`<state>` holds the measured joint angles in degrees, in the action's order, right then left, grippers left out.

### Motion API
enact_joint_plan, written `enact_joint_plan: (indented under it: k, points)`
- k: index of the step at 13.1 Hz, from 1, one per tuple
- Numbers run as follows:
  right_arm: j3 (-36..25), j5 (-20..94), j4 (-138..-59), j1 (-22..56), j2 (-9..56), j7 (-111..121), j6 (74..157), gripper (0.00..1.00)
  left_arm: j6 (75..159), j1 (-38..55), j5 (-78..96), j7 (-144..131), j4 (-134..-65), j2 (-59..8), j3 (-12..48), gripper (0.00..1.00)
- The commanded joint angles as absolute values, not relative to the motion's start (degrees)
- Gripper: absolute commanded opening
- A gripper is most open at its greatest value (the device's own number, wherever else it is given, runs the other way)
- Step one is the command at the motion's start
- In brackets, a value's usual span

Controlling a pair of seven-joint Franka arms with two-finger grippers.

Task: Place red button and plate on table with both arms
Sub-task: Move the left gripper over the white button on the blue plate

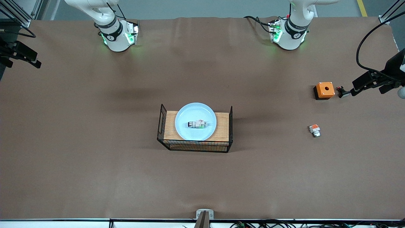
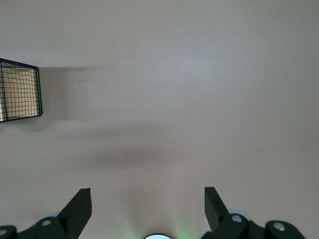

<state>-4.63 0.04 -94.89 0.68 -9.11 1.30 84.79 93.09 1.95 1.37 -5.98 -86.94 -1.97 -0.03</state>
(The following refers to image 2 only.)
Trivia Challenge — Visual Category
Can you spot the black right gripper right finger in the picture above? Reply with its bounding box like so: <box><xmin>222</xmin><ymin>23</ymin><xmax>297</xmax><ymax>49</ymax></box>
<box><xmin>201</xmin><ymin>187</ymin><xmax>307</xmax><ymax>239</ymax></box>

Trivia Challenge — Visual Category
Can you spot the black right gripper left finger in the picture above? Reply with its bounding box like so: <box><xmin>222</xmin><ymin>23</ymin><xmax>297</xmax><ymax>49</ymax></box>
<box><xmin>0</xmin><ymin>188</ymin><xmax>93</xmax><ymax>239</ymax></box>

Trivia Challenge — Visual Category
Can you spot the light wooden board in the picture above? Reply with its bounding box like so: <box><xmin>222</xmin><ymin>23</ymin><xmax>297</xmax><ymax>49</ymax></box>
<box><xmin>0</xmin><ymin>67</ymin><xmax>39</xmax><ymax>120</ymax></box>

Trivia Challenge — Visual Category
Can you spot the black wire mesh basket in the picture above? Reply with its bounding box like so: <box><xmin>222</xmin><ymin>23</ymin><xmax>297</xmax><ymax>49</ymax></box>
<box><xmin>0</xmin><ymin>57</ymin><xmax>43</xmax><ymax>124</ymax></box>

